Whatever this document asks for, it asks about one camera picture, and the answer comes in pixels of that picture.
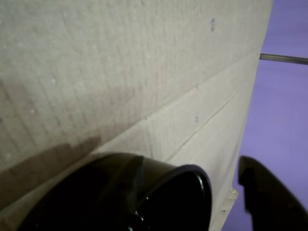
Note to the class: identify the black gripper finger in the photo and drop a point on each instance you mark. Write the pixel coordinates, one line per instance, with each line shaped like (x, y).
(113, 209)
(272, 202)

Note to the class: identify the black round plastic bowl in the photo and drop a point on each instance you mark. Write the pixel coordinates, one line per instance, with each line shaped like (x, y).
(180, 192)

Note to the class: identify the thin dark metal rod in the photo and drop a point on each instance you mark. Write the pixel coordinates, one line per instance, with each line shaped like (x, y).
(284, 59)

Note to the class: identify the brown corrugated cardboard sheet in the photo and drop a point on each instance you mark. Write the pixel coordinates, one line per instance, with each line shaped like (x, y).
(120, 60)

